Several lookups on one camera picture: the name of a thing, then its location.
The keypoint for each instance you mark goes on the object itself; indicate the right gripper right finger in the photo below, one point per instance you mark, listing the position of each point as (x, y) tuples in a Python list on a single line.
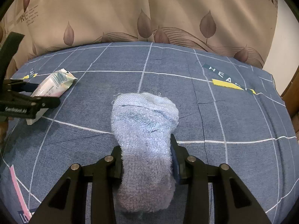
[(233, 202)]

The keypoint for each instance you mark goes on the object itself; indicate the beige leaf print curtain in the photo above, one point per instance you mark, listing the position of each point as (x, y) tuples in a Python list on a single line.
[(242, 29)]

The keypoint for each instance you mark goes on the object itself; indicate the blue checked bed sheet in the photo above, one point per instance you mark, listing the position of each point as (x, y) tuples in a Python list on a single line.
[(229, 112)]

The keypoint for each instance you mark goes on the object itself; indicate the wet wipes pack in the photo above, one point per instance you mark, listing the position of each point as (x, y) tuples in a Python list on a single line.
[(55, 85)]

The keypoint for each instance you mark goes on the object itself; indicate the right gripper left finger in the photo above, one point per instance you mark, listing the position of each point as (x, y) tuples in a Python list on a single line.
[(66, 201)]

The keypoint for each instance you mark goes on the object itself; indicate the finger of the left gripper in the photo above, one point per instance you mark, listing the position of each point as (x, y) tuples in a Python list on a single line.
[(19, 85), (44, 101)]

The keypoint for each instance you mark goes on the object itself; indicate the light blue towel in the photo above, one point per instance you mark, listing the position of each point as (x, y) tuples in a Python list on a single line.
[(142, 124)]

